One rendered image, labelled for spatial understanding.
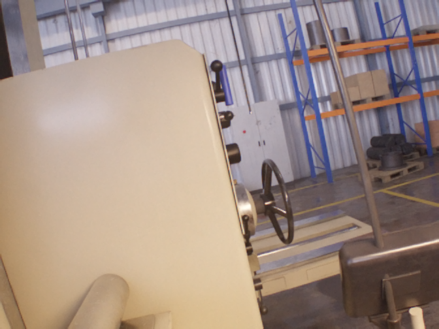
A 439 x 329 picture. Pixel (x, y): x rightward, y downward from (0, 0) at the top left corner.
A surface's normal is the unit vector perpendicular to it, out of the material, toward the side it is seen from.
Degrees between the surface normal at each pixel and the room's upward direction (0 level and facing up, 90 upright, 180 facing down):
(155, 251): 90
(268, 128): 90
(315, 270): 90
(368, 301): 109
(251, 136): 90
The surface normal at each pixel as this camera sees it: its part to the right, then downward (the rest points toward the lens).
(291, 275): 0.15, 0.07
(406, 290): -0.04, 0.44
